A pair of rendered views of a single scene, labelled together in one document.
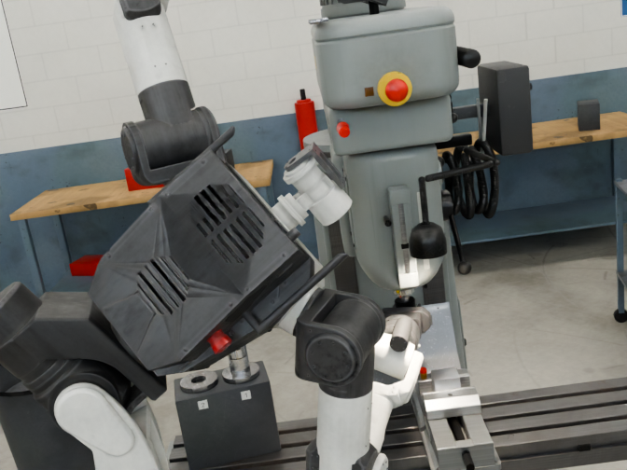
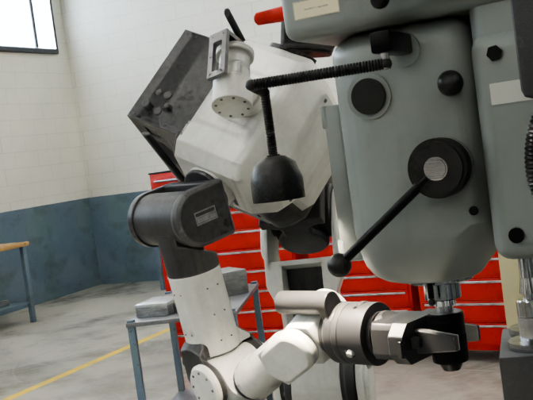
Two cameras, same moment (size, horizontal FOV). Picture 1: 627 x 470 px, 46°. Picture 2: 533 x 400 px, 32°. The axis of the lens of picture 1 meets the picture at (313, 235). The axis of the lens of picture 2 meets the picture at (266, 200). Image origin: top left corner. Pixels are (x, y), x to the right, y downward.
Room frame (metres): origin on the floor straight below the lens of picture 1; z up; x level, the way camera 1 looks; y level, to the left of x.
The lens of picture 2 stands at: (1.90, -1.36, 1.50)
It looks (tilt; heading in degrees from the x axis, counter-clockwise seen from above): 3 degrees down; 116
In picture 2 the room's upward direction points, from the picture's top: 8 degrees counter-clockwise
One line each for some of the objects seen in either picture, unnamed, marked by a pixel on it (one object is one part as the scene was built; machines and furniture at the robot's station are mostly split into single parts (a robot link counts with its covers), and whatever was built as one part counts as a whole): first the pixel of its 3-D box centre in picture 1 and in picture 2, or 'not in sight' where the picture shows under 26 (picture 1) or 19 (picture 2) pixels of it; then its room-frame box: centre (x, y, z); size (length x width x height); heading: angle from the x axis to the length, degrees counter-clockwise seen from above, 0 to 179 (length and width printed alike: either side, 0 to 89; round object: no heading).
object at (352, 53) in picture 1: (377, 53); not in sight; (1.58, -0.19, 1.81); 0.47 x 0.26 x 0.16; 179
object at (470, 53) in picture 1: (446, 53); not in sight; (1.60, -0.33, 1.79); 0.45 x 0.04 x 0.04; 179
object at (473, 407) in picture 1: (451, 403); not in sight; (1.51, -0.26, 1.02); 0.12 x 0.06 x 0.04; 89
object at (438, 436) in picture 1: (450, 410); not in sight; (1.54, -0.26, 0.98); 0.35 x 0.15 x 0.11; 179
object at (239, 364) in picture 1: (238, 359); (532, 321); (1.60, 0.22, 1.16); 0.05 x 0.05 x 0.06
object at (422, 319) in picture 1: (400, 330); (390, 336); (1.48, -0.16, 1.23); 0.13 x 0.12 x 0.10; 74
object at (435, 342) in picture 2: not in sight; (435, 342); (1.56, -0.21, 1.23); 0.06 x 0.02 x 0.03; 164
